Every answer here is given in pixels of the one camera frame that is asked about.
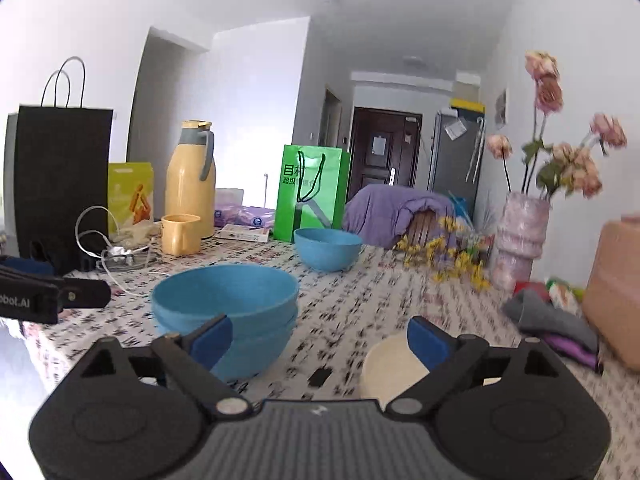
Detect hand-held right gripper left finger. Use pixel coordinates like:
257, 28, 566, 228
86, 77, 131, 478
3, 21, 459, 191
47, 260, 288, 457
80, 313, 253, 418

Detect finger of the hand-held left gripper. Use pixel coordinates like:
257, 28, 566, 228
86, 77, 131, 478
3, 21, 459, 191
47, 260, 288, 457
0, 255, 58, 278
58, 279, 112, 310

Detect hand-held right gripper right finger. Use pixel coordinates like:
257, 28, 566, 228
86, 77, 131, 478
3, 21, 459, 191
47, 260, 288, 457
385, 316, 561, 421

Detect blue bowl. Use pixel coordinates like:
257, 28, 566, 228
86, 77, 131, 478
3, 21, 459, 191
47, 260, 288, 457
155, 310, 297, 382
151, 265, 300, 335
293, 227, 364, 273

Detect cream plate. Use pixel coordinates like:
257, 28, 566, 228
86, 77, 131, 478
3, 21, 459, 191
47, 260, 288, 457
360, 334, 432, 402

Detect white charger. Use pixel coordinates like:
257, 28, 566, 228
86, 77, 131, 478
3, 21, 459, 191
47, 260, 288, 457
102, 246, 151, 267

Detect yellow flower sprigs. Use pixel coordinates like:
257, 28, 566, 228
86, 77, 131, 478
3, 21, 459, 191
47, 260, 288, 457
395, 216, 493, 291

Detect black paper bag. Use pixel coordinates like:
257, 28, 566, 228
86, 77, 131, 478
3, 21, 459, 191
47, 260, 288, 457
15, 56, 115, 273

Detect yellow cup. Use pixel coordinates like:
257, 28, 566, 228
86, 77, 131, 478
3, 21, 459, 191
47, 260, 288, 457
161, 214, 202, 256

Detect wooden chair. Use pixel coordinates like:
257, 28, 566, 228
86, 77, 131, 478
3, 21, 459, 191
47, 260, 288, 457
402, 210, 451, 251

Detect red packet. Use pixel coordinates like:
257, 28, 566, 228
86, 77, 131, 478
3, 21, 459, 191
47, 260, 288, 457
512, 280, 551, 302

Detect white flat box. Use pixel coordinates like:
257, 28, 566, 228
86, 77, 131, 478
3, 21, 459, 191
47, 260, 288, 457
219, 223, 271, 243

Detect grey cloth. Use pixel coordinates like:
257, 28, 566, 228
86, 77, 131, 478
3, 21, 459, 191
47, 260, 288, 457
502, 287, 600, 356

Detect purple tissue pack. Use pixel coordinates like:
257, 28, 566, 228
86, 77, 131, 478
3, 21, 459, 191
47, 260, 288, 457
214, 205, 277, 228

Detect pink textured vase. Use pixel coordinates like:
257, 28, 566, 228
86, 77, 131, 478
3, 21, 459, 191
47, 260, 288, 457
490, 191, 551, 293

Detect purple jacket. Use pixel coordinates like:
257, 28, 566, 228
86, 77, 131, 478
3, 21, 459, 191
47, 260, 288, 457
342, 183, 457, 250

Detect green and white packet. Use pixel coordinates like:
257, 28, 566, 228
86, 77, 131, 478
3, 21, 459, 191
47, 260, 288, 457
547, 279, 586, 312

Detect purple cloth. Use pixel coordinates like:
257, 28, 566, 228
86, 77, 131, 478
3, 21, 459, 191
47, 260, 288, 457
542, 332, 603, 373

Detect yellow thermos jug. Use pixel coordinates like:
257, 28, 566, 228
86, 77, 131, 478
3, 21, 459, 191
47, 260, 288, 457
165, 120, 217, 240

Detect green paper bag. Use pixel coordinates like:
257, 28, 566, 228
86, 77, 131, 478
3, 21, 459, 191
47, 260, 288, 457
273, 145, 351, 245

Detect grey refrigerator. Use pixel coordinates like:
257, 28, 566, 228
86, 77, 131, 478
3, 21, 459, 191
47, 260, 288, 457
427, 110, 486, 206

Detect dark brown door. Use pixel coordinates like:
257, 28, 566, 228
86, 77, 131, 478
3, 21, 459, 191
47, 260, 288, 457
347, 106, 423, 201

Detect white hooked rod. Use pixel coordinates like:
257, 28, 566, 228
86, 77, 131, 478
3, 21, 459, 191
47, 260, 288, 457
466, 117, 487, 183

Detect dried pink flowers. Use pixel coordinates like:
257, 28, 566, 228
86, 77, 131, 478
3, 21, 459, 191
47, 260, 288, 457
486, 50, 628, 201

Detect white cable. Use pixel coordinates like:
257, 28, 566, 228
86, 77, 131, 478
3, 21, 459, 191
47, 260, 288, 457
75, 205, 166, 298

